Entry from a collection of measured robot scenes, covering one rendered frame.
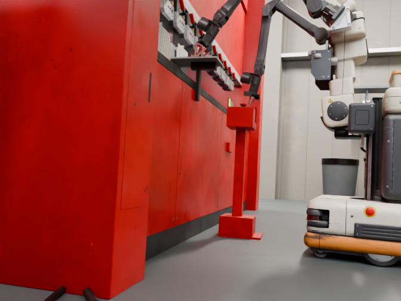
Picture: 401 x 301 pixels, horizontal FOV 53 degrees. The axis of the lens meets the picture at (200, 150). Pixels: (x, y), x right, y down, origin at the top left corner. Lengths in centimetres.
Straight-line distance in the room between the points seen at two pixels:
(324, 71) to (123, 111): 129
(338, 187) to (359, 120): 408
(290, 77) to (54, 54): 600
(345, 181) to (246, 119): 386
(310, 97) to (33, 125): 598
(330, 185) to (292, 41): 259
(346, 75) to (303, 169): 469
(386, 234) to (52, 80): 149
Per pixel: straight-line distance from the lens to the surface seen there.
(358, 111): 210
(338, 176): 612
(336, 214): 198
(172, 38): 237
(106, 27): 129
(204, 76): 460
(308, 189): 687
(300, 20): 267
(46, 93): 134
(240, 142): 249
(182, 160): 208
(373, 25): 727
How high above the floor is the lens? 37
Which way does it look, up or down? 3 degrees up
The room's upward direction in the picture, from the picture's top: 3 degrees clockwise
